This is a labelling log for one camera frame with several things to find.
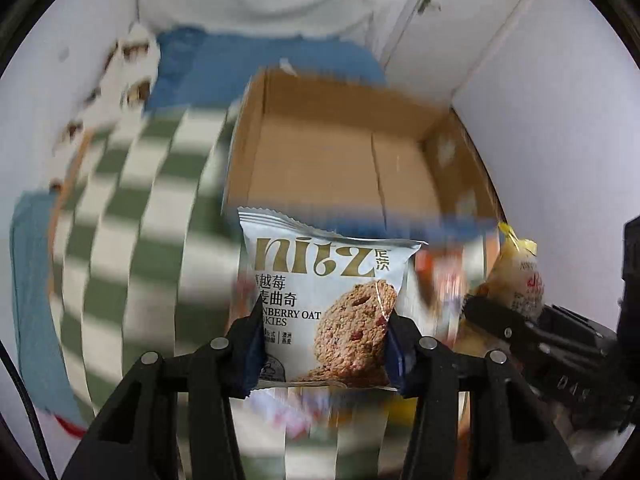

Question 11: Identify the yellow snack bag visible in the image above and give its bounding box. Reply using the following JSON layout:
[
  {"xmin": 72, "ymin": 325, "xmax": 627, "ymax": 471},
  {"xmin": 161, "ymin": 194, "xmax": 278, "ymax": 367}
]
[{"xmin": 475, "ymin": 222, "xmax": 544, "ymax": 321}]

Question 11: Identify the white oat cookie packet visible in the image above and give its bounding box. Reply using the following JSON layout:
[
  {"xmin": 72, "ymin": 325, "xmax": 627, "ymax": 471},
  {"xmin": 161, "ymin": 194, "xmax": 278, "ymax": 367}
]
[{"xmin": 238, "ymin": 208, "xmax": 423, "ymax": 388}]

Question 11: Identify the green white checkered blanket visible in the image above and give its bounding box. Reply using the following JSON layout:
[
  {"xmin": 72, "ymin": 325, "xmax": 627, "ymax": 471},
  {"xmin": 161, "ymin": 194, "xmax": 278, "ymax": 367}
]
[{"xmin": 46, "ymin": 104, "xmax": 471, "ymax": 480}]

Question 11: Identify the brown cardboard box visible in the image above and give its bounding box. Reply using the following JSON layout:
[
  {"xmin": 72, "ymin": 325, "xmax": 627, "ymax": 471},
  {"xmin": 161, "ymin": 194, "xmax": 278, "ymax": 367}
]
[{"xmin": 222, "ymin": 70, "xmax": 504, "ymax": 280}]

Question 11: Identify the bear print pillow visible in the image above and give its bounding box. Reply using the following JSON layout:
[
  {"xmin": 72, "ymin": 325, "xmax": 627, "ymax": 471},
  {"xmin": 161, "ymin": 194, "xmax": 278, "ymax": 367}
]
[{"xmin": 44, "ymin": 22, "xmax": 160, "ymax": 191}]

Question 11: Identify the blue bed sheet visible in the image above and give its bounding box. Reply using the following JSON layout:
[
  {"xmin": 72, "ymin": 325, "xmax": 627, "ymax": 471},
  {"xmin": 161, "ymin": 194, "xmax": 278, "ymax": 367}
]
[{"xmin": 9, "ymin": 27, "xmax": 385, "ymax": 428}]

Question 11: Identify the white door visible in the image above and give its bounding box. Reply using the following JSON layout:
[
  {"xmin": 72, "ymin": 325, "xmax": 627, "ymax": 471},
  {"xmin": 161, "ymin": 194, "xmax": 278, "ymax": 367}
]
[{"xmin": 382, "ymin": 0, "xmax": 521, "ymax": 102}]

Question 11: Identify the white quilt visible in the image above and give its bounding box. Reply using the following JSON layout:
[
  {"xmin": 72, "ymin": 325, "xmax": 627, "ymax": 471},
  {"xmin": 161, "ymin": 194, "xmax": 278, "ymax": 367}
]
[{"xmin": 137, "ymin": 0, "xmax": 378, "ymax": 46}]

